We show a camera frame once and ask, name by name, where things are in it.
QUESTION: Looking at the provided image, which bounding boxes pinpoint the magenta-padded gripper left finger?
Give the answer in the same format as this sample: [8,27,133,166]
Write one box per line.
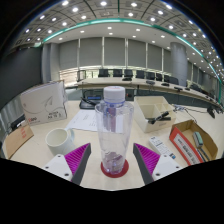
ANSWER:
[41,142,92,186]

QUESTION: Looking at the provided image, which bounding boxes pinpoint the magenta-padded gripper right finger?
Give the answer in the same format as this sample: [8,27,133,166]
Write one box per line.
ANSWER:
[132,142,184,186]

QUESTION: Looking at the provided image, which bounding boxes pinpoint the clear plastic water bottle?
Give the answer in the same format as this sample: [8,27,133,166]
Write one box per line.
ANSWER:
[94,85,135,176]

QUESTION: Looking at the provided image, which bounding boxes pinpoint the white remote control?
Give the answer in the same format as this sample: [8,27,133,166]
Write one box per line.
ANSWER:
[148,135,177,160]

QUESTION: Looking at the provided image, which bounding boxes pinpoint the brown cardboard box red side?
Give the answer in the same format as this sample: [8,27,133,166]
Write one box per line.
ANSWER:
[168,119,219,167]

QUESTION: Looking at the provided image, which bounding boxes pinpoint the flat round red coaster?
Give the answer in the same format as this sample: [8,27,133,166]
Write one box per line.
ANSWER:
[100,159,130,179]

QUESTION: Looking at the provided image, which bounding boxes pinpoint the bundle of dark pens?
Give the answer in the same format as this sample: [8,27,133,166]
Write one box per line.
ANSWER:
[196,146,209,163]

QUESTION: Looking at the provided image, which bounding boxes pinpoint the grey-green board eraser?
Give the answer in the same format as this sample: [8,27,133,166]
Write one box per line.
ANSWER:
[192,131,204,149]

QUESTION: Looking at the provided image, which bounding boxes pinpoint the black stapler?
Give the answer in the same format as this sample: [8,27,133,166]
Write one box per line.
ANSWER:
[147,111,172,125]

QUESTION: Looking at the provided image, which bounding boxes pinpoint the brown cardboard sheet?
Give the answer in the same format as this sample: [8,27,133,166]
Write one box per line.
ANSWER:
[1,123,35,160]

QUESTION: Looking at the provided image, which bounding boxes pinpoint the white printed paper sheet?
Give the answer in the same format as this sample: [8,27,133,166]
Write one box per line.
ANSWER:
[64,109,99,133]

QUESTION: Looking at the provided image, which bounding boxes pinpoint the beige open cardboard box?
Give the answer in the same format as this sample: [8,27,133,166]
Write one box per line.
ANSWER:
[133,95,178,134]

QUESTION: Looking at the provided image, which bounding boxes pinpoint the white copy paper package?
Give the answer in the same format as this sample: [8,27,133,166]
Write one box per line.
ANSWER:
[19,79,68,127]

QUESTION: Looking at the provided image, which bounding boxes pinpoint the black desk phone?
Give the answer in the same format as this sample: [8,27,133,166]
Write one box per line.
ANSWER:
[79,96,103,110]

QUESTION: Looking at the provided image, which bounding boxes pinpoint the black desk microphone base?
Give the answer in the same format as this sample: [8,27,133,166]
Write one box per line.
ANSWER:
[206,106,216,119]

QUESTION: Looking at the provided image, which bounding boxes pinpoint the long curved conference desk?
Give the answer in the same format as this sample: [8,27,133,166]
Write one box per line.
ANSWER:
[77,77,223,108]

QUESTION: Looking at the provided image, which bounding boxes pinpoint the row of black office chairs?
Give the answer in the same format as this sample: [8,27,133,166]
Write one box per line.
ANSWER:
[97,68,181,86]

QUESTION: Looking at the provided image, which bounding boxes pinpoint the group of round ceiling lights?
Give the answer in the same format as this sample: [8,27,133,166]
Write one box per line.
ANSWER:
[19,0,224,78]

